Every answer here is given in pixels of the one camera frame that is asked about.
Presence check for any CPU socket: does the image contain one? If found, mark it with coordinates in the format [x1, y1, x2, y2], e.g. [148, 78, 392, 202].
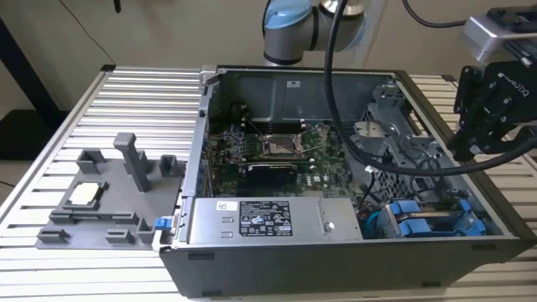
[256, 133, 308, 158]

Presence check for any hard disk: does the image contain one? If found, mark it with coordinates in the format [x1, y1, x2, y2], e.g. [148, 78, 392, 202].
[384, 197, 484, 227]

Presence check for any black open PC case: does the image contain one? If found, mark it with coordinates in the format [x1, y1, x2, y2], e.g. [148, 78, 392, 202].
[158, 64, 537, 298]

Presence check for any silver CPU chip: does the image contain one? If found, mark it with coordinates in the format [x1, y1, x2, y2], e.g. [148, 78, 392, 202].
[68, 183, 103, 206]

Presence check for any socket cover metal frame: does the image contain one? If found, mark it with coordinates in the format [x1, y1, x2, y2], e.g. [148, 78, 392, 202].
[296, 123, 327, 155]

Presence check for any thin locking lever wire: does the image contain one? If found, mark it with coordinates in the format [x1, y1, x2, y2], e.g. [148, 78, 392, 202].
[242, 116, 267, 140]

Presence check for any black disk wire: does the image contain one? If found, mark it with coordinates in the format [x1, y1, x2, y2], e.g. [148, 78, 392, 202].
[359, 184, 382, 204]

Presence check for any grey plastic parts rack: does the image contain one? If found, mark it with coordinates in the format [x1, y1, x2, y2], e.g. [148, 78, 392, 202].
[36, 131, 188, 251]

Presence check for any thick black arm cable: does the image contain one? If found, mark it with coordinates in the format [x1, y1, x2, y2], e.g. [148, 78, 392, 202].
[326, 0, 537, 174]

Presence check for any green motherboard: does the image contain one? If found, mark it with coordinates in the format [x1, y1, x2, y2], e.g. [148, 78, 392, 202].
[208, 121, 358, 199]

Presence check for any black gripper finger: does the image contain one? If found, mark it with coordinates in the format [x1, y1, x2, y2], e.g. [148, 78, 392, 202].
[479, 122, 523, 155]
[446, 123, 484, 162]

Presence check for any silver power supply unit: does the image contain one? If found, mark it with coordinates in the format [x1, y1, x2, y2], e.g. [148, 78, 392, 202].
[187, 197, 364, 245]

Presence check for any thin black wall cable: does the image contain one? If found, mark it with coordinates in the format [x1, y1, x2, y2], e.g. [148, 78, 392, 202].
[58, 0, 118, 65]

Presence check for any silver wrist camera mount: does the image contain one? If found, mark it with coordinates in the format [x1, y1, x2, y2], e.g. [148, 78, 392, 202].
[463, 8, 537, 64]

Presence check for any dark metal drive cover plate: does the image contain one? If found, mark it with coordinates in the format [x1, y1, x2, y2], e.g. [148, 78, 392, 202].
[210, 74, 375, 125]

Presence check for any grey metal disk bay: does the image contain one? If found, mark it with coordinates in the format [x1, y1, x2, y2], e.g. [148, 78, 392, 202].
[342, 102, 458, 202]

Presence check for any black desk furniture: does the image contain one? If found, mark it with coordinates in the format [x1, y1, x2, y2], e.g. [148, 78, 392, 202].
[0, 17, 71, 162]

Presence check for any black graphics card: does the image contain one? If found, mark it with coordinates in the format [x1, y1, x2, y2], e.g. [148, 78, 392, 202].
[242, 161, 300, 196]

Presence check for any blue disk wire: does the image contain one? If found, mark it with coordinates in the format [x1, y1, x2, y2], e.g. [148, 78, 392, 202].
[363, 210, 383, 238]

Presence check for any thin black camera cable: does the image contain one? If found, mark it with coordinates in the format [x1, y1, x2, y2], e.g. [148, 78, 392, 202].
[402, 0, 468, 28]

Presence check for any blue plastic bay bracket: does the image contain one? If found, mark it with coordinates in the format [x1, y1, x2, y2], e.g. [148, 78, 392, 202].
[399, 220, 488, 238]

